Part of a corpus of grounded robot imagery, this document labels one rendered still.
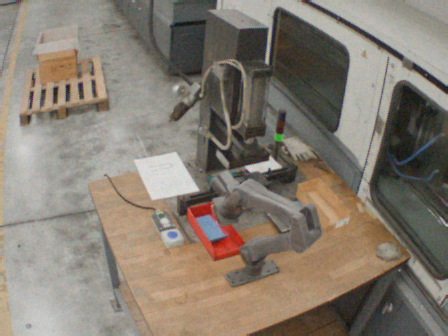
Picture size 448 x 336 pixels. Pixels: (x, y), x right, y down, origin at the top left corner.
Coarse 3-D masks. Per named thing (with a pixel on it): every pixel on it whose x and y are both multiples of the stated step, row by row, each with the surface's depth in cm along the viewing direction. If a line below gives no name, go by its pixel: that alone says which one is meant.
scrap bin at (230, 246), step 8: (192, 208) 182; (200, 208) 184; (208, 208) 185; (192, 216) 177; (200, 216) 186; (192, 224) 179; (200, 232) 173; (224, 232) 179; (232, 232) 175; (200, 240) 175; (208, 240) 167; (224, 240) 176; (232, 240) 176; (240, 240) 170; (208, 248) 169; (216, 248) 172; (224, 248) 172; (232, 248) 172; (216, 256) 165; (224, 256) 167
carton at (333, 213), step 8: (304, 184) 199; (312, 184) 201; (320, 184) 201; (296, 192) 200; (304, 192) 193; (312, 192) 204; (320, 192) 202; (328, 192) 196; (304, 200) 195; (312, 200) 189; (320, 200) 199; (328, 200) 197; (336, 200) 192; (320, 208) 185; (328, 208) 195; (336, 208) 193; (344, 208) 187; (320, 216) 185; (328, 216) 191; (336, 216) 191; (344, 216) 188; (320, 224) 186; (328, 224) 186; (336, 224) 184
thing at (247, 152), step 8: (216, 120) 194; (224, 128) 189; (232, 136) 184; (240, 136) 186; (240, 144) 179; (248, 144) 179; (256, 144) 180; (216, 152) 184; (224, 152) 181; (232, 152) 181; (240, 152) 179; (248, 152) 176; (256, 152) 178; (264, 152) 181; (224, 160) 179; (232, 160) 177; (240, 160) 178; (248, 160) 180; (256, 160) 182; (264, 160) 184; (232, 168) 178
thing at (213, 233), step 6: (204, 216) 185; (198, 222) 182; (204, 222) 183; (210, 222) 183; (204, 228) 180; (210, 228) 180; (216, 228) 180; (210, 234) 177; (216, 234) 178; (222, 234) 178; (228, 234) 175; (210, 240) 174; (216, 240) 175
